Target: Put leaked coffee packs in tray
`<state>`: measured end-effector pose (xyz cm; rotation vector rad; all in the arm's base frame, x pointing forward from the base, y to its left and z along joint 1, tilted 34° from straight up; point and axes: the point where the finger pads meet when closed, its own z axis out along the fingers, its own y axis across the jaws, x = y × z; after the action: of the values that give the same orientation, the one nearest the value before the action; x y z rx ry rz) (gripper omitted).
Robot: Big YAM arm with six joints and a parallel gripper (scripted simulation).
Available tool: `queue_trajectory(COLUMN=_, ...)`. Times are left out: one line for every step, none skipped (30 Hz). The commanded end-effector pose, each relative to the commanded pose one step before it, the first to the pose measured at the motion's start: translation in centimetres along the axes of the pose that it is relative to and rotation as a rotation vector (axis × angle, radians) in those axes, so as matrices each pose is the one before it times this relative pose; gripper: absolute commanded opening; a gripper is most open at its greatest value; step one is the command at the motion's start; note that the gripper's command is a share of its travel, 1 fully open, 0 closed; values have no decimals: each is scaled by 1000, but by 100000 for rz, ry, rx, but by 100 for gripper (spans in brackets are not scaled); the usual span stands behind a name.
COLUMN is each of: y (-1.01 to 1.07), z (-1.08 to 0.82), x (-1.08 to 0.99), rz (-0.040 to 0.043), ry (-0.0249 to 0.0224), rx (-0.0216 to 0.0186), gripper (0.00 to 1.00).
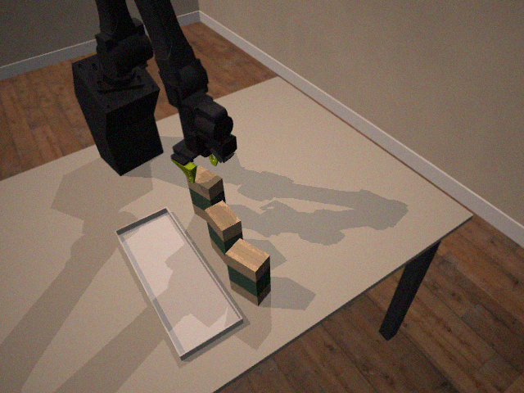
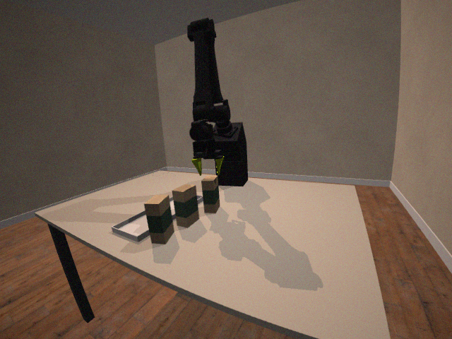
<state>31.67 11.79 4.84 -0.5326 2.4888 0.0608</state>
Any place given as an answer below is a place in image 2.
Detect white shallow rectangular tray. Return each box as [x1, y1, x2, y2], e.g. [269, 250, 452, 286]
[112, 195, 203, 242]

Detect tan block with dark green band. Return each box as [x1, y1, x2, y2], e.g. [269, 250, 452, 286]
[172, 184, 199, 228]
[201, 176, 220, 213]
[144, 195, 174, 244]

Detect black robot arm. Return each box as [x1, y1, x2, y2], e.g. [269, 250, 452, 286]
[187, 18, 238, 158]

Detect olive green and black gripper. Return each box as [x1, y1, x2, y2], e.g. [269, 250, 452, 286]
[191, 150, 224, 176]

